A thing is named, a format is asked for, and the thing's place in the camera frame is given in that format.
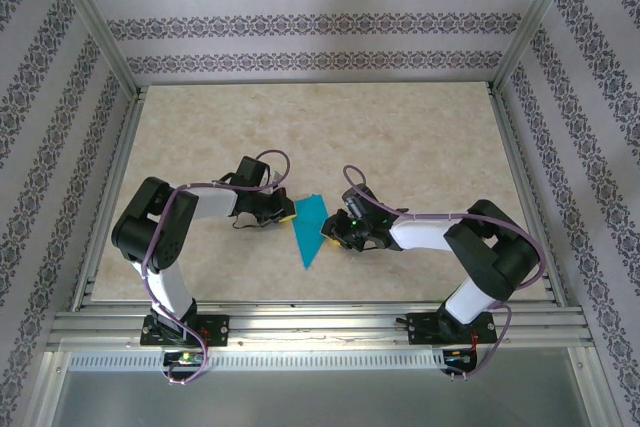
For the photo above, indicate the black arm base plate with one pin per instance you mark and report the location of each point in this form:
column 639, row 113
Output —
column 220, row 329
column 422, row 332

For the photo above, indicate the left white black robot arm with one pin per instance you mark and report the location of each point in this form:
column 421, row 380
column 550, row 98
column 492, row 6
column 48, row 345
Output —
column 215, row 204

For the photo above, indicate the aluminium frame bar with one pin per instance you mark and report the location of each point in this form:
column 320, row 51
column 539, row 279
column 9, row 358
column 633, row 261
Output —
column 47, row 392
column 590, row 387

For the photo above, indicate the aluminium side rail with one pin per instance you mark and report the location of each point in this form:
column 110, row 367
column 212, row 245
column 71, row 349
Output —
column 124, row 147
column 511, row 147

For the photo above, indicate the aluminium frame post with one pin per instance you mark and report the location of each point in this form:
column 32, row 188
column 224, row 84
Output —
column 532, row 22
column 96, row 22

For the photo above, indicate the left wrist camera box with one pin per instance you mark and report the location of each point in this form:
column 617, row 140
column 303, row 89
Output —
column 274, row 176

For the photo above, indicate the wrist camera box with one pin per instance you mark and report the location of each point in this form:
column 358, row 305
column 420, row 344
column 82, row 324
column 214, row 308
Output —
column 354, row 206
column 274, row 176

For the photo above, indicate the blue paper sheet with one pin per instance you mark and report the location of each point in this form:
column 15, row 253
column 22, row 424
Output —
column 310, row 227

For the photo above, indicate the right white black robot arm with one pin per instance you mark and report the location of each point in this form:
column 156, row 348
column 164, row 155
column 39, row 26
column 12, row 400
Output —
column 420, row 234

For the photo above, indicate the small electronics board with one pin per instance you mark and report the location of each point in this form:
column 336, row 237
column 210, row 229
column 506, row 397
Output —
column 459, row 356
column 185, row 358

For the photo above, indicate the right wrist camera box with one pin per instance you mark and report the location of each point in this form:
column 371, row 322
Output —
column 354, row 206

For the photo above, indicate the aluminium mounting rail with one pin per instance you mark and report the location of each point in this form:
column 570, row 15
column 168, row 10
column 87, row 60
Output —
column 320, row 327

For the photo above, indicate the grey metal panel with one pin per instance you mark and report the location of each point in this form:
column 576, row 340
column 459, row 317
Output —
column 320, row 402

